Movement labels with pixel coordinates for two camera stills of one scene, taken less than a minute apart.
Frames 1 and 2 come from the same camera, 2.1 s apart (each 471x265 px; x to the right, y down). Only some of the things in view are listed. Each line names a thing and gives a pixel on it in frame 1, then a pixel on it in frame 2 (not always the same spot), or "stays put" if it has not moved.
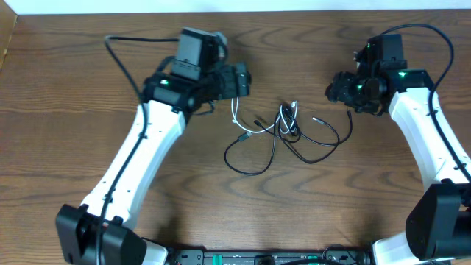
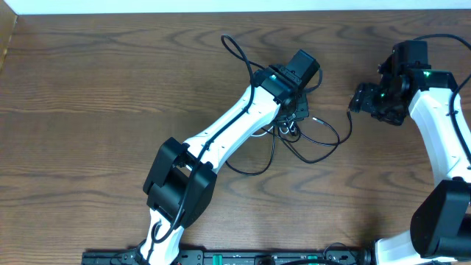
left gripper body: [241, 79] -> [299, 107]
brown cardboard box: [8, 18] stays put
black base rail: [271, 257] stays put
